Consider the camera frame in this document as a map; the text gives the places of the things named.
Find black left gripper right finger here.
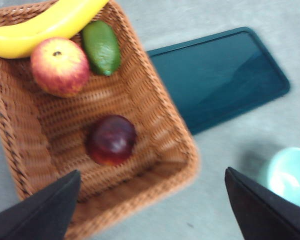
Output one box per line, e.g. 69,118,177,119
224,166,300,240

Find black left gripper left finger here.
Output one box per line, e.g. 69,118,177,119
0,169,82,240

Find teal ceramic bowl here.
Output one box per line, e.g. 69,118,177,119
258,146,300,212

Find dark purple plum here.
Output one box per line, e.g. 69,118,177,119
86,114,138,166

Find brown wicker basket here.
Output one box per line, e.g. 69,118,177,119
0,0,201,240

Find dark rectangular tray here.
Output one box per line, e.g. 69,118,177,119
146,26,290,136

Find red yellow apple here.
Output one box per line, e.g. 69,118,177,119
30,36,91,98

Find yellow banana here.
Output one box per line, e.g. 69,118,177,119
0,0,110,60

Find green avocado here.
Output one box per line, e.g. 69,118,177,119
81,19,122,77

